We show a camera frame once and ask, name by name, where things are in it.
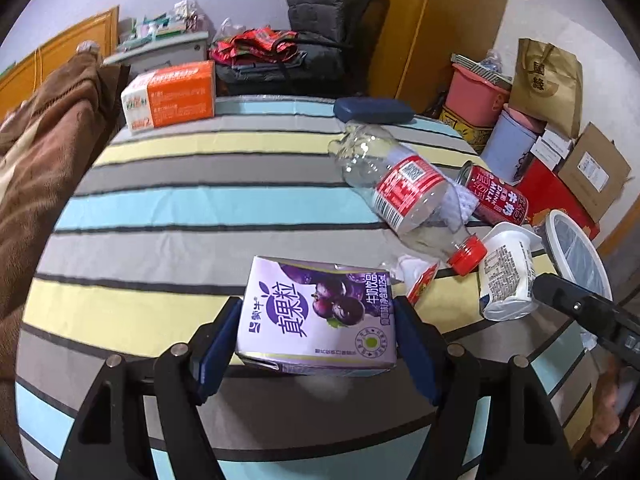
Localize red gift box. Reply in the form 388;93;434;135
515;157;601;241

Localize purple milk carton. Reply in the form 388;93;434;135
235;256;398;376

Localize white yogurt cup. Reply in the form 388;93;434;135
477;223;542;322

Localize white crumpled tissue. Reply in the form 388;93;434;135
380;255;427;288

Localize light blue box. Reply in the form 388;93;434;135
480;109;546;183

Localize grey nightstand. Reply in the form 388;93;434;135
102;30;210;81

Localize brown cardboard box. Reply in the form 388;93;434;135
557;121;632;223

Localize striped flat box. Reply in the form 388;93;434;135
451;52;513;83

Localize pink plastic bin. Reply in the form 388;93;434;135
445;62;511;128

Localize dark blue glasses case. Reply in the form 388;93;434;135
333;97;415;124

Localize white foam net sleeve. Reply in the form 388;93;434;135
440;180;479;227

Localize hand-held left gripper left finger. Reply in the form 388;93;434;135
55;296;244;480

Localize small white boxes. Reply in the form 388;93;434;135
530;125;576;173

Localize orange and white box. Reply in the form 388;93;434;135
121;60;217;134

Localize dark grey chair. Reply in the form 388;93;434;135
215;0;391;98

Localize pile of medicine boxes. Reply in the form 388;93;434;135
117;0;208;46

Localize wooden wardrobe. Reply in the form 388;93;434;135
320;0;516;116

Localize white rimmed trash bin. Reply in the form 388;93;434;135
545;210;613;307

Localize yellow patterned box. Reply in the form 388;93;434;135
439;105;496;153

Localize red patterned bag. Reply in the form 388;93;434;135
209;27;299;66

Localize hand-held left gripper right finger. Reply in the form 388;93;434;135
394;296;576;480

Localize striped tablecloth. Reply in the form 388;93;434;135
15;95;608;480

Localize white plastic bag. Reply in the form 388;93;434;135
215;17;248;43

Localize red drink can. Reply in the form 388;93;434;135
457;161;530;226

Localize wooden headboard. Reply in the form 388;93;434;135
0;5;121;111

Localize brown paper bag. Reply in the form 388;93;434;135
509;37;584;138

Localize clear red label plastic bottle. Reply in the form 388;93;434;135
328;122;488;276

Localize brown blanket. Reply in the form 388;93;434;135
0;52;131;381

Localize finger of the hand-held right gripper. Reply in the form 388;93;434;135
531;273;621;333

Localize person's right hand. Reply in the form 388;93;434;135
591;357;640;453

